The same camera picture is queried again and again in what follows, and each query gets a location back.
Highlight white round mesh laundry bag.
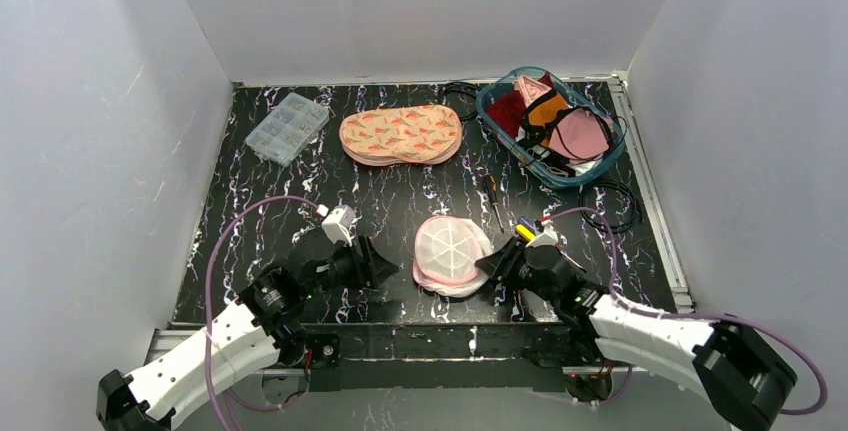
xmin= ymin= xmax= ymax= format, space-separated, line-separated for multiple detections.
xmin=412 ymin=216 xmax=494 ymax=299

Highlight white bra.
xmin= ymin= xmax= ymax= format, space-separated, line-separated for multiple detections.
xmin=529 ymin=149 xmax=601 ymax=178

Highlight pink black bra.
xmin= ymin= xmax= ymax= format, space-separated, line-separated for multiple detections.
xmin=548 ymin=108 xmax=616 ymax=162

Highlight orange black bra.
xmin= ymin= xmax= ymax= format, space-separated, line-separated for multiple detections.
xmin=516 ymin=88 xmax=575 ymax=159

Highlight floral mesh laundry bag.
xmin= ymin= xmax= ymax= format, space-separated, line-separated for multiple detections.
xmin=339 ymin=104 xmax=464 ymax=167

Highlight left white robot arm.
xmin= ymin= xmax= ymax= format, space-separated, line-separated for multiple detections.
xmin=96 ymin=206 xmax=399 ymax=430

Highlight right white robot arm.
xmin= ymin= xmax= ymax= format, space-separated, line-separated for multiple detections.
xmin=475 ymin=222 xmax=797 ymax=430

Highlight pink bra in basin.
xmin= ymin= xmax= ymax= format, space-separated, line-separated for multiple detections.
xmin=513 ymin=75 xmax=552 ymax=107

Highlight black yellow screwdriver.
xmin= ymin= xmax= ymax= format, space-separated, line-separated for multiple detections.
xmin=482 ymin=174 xmax=505 ymax=233

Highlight clear plastic compartment box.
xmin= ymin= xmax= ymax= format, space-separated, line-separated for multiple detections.
xmin=246 ymin=93 xmax=330 ymax=167

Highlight teal plastic basin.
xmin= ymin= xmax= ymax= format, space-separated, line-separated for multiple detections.
xmin=475 ymin=66 xmax=626 ymax=189

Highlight dark red cloth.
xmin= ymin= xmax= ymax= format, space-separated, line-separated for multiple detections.
xmin=487 ymin=72 xmax=553 ymax=140

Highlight yellow handled screwdriver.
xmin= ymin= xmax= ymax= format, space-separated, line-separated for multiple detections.
xmin=515 ymin=224 xmax=535 ymax=242

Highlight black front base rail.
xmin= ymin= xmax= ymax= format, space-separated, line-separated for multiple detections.
xmin=148 ymin=318 xmax=637 ymax=393

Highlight black cable coil right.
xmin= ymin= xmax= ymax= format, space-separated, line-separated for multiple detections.
xmin=578 ymin=177 xmax=644 ymax=236

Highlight black cable coil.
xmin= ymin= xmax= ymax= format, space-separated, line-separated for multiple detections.
xmin=578 ymin=177 xmax=644 ymax=236
xmin=439 ymin=81 xmax=481 ymax=123

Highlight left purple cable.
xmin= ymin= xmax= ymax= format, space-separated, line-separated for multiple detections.
xmin=203 ymin=196 xmax=331 ymax=431

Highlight black cable coil back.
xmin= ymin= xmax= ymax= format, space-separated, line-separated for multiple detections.
xmin=439 ymin=81 xmax=481 ymax=123

